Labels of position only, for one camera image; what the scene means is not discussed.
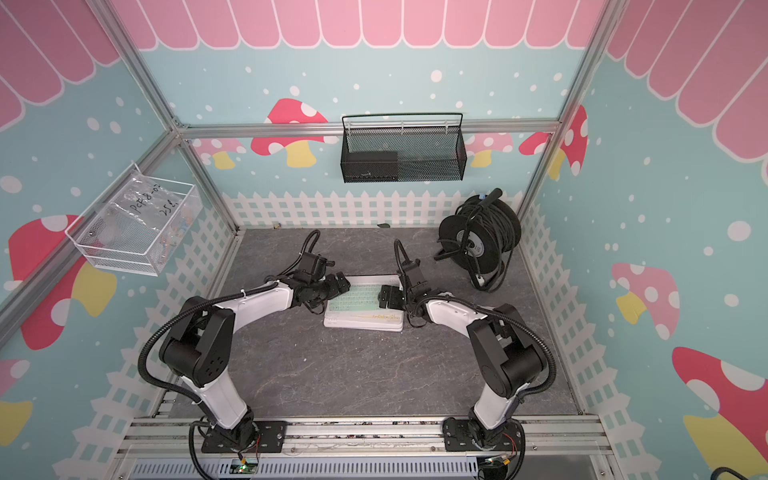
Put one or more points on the clear wire wall basket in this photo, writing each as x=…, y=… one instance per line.
x=137, y=224

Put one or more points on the black mesh wall basket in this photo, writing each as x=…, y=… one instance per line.
x=430, y=146

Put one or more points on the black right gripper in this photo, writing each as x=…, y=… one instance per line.
x=391, y=301

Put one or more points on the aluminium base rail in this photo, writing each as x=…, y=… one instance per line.
x=421, y=447

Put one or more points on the yellow key keyboard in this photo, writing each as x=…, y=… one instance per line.
x=385, y=322

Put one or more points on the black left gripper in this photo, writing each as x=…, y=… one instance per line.
x=334, y=288

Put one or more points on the black box in basket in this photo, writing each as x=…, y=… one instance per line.
x=370, y=166

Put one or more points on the black cable reel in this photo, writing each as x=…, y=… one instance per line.
x=480, y=237

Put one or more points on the green key keyboard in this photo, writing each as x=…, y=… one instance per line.
x=362, y=299

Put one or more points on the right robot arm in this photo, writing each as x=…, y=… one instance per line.
x=514, y=361

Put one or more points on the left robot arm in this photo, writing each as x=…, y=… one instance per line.
x=190, y=353

